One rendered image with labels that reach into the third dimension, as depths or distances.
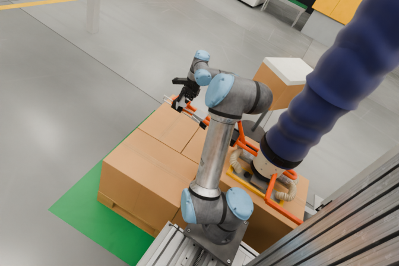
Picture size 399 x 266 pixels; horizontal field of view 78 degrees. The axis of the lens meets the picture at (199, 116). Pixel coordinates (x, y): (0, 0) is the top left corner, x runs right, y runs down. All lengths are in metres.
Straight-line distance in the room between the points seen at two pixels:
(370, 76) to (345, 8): 7.41
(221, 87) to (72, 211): 1.72
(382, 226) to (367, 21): 0.70
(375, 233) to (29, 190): 2.19
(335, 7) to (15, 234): 8.20
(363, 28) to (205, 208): 0.80
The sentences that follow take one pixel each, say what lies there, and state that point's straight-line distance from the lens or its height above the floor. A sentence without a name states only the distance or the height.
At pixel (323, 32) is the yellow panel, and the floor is 0.28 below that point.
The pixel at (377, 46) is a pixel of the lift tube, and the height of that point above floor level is 1.84.
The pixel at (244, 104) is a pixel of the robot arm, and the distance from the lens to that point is 0.80.
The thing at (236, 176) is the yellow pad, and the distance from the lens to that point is 1.39.
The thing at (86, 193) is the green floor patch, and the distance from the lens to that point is 2.29.
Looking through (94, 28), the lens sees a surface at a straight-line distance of 4.20.
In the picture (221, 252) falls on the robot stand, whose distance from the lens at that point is 1.11.
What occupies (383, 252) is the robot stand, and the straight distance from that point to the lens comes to 0.47.
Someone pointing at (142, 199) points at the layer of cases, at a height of 0.39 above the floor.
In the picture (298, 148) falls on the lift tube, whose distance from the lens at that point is 1.23.
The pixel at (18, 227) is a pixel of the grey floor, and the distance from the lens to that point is 2.22.
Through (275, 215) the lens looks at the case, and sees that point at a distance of 1.42.
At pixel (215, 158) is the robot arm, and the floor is 1.40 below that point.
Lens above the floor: 2.00
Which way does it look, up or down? 39 degrees down
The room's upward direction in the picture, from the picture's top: 25 degrees clockwise
